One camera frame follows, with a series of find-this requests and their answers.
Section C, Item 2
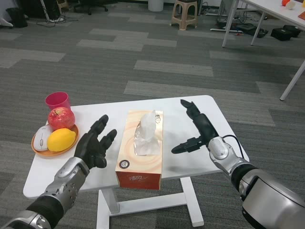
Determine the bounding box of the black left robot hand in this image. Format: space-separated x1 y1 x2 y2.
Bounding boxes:
73 114 118 171

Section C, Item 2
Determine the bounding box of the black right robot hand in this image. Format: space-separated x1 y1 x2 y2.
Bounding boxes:
171 99 219 155

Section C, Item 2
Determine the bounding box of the orange swirl tissue box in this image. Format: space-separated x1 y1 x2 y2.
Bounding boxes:
115 109 165 190

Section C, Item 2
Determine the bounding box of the yellow lemon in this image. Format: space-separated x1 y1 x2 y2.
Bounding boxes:
47 128 76 152

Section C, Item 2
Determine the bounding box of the red apple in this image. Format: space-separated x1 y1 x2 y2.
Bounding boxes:
48 106 76 131

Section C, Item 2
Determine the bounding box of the orange round plate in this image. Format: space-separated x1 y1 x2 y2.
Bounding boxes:
31 123 80 157

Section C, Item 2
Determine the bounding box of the white computer mouse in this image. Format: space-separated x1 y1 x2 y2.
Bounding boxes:
32 125 53 151

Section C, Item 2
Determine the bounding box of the pink plastic cup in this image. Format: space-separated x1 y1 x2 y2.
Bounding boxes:
45 91 71 112

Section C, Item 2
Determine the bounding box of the white slanted desk leg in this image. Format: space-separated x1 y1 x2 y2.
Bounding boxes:
279 59 305 101

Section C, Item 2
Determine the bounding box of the beige plastic stool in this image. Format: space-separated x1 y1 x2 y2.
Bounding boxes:
171 0 198 31

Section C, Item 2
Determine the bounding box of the black equipment case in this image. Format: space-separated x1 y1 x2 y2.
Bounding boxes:
237 23 258 36

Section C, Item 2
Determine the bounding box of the black flat bag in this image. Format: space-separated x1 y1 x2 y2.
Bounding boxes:
271 28 291 42

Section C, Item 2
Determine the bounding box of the black padded bag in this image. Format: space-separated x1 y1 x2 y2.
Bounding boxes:
283 24 301 38

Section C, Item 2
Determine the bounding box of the white waste bin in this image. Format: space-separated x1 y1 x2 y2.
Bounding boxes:
148 0 164 12

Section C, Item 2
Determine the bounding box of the large white desk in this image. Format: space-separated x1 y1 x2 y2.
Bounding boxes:
222 0 305 48

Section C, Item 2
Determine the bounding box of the black office chair base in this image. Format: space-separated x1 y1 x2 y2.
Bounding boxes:
73 0 109 16

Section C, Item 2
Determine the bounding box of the small wooden stool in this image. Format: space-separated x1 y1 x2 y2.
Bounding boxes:
56 0 70 10

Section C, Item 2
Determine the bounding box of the black waste bin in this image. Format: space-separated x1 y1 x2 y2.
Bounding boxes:
6 7 28 28

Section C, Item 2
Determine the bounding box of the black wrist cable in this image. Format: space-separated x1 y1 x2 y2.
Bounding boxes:
223 135 245 159

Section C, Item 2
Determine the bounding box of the white table base frame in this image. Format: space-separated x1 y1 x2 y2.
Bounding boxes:
96 177 205 229

